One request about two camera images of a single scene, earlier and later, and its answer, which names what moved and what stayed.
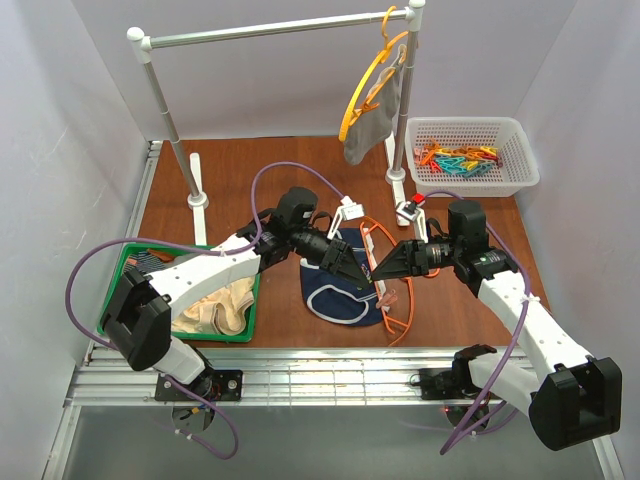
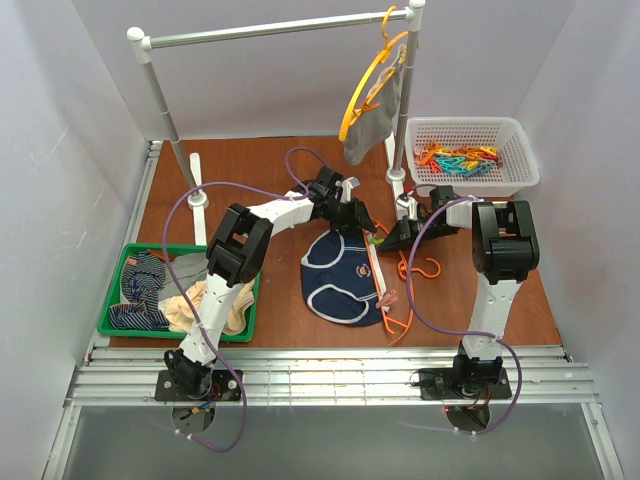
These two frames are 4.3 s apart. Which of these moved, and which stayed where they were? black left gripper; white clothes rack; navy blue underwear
Moved: black left gripper
Stayed: white clothes rack; navy blue underwear
